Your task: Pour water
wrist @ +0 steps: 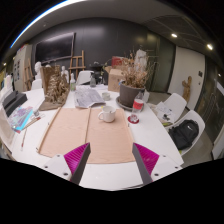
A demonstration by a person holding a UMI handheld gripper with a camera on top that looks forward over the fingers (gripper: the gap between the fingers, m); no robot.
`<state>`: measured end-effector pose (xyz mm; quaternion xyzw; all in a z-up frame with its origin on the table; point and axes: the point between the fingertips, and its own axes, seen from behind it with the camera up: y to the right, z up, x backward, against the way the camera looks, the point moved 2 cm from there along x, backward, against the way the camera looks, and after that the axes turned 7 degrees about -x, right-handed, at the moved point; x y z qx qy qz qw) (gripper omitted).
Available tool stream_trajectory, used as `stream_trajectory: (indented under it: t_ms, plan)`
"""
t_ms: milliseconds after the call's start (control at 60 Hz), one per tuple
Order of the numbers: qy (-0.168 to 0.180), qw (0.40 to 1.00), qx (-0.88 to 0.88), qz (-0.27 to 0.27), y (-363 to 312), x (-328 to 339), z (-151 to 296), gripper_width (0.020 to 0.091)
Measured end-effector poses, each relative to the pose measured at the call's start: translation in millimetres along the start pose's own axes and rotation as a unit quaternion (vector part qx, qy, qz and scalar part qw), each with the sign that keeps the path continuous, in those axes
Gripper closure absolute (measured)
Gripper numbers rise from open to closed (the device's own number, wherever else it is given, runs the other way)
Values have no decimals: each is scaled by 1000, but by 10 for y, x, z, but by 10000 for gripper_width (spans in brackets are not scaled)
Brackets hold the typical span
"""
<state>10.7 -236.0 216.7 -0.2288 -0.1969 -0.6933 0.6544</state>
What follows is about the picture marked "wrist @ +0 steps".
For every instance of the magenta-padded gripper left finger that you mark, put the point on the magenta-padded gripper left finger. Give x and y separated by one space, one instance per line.
74 160

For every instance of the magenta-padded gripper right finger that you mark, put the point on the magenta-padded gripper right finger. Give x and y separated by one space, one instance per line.
150 160

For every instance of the clear red-labelled drink bottle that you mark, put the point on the clear red-labelled drink bottle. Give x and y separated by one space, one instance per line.
137 106

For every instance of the beige plywood sheet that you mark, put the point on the beige plywood sheet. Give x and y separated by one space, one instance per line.
66 133

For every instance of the black backpack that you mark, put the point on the black backpack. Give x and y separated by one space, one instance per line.
183 133

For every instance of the flat round red coaster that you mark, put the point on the flat round red coaster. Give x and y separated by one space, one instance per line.
130 121

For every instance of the stack of papers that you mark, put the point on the stack of papers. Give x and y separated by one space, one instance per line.
164 111

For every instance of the white mug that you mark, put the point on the white mug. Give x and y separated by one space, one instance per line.
108 115

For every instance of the grey plant saucer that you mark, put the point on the grey plant saucer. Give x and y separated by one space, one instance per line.
120 104

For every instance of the white chair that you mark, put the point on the white chair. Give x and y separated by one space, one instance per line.
83 77
196 116
176 101

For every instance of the printed paper sheets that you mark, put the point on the printed paper sheets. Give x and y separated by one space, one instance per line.
86 96

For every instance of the dried plant in grey pot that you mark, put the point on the dried plant in grey pot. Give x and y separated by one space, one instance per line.
130 95

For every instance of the colourful flat package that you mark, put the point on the colourful flat package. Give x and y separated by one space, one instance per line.
20 116

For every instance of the small white bowl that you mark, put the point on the small white bowl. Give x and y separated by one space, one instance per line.
106 96

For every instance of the brown wood carving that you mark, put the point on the brown wood carving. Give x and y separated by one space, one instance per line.
56 90

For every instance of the white bottle with green label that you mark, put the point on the white bottle with green label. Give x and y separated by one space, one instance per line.
72 83

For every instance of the grey cone-shaped vessel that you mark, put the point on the grey cone-shaped vessel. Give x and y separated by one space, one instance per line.
93 81

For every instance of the wooden figure sculpture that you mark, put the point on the wooden figure sculpture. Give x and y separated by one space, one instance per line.
187 88

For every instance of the black box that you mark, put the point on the black box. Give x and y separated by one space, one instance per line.
15 101

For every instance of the small white figurine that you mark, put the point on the small white figurine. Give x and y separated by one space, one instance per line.
65 73

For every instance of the cardboard box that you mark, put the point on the cardboard box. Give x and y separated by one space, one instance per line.
115 80

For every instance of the wooden easel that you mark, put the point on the wooden easel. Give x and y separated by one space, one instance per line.
77 67

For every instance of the white bust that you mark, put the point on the white bust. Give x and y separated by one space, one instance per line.
38 68

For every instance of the white cabinet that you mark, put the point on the white cabinet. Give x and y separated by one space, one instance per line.
20 66

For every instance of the round ceiling spotlight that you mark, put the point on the round ceiling spotlight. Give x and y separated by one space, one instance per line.
209 46
174 35

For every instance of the long ceiling light strip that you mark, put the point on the long ceiling light strip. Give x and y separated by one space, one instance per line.
43 15

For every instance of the white pedestal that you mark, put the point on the white pedestal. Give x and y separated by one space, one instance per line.
146 97

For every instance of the black wall screen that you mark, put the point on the black wall screen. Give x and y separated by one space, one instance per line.
55 48

